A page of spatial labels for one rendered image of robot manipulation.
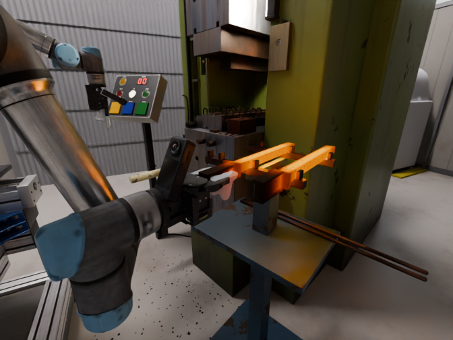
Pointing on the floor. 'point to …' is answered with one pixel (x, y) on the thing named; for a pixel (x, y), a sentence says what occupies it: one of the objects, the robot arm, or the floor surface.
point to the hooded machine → (414, 124)
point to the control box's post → (149, 155)
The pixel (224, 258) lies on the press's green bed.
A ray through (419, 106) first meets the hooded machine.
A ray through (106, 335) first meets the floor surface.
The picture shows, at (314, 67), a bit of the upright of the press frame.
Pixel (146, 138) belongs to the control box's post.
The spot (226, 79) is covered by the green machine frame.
